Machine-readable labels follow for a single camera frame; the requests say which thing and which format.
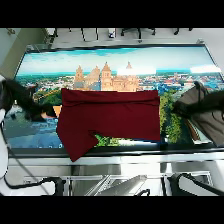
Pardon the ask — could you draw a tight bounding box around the dark red T-shirt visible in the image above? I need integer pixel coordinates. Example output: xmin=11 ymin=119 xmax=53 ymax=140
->
xmin=55 ymin=87 xmax=162 ymax=163

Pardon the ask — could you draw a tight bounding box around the black office chair base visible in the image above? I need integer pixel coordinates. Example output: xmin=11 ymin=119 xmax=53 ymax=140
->
xmin=120 ymin=27 xmax=157 ymax=41

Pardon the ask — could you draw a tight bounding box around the brown garment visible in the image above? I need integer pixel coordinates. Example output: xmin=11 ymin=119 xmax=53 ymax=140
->
xmin=172 ymin=85 xmax=224 ymax=148

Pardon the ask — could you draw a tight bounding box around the silver frame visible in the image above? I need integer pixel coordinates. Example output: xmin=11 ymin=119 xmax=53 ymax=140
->
xmin=0 ymin=151 xmax=224 ymax=197

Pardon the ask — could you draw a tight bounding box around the black cable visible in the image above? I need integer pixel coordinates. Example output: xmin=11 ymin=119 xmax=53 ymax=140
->
xmin=0 ymin=122 xmax=52 ymax=196

